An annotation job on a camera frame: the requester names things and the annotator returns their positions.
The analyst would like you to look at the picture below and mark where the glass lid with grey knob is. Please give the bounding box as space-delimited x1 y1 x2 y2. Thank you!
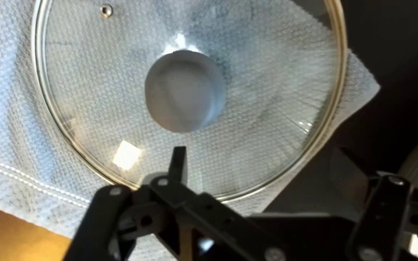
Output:
30 0 349 203

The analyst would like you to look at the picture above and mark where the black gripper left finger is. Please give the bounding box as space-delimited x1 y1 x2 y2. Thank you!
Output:
62 145 287 261

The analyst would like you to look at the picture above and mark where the light blue towel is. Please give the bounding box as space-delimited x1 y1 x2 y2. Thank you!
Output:
0 0 381 243

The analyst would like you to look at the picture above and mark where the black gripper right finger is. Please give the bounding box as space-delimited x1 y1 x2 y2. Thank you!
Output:
329 145 418 261

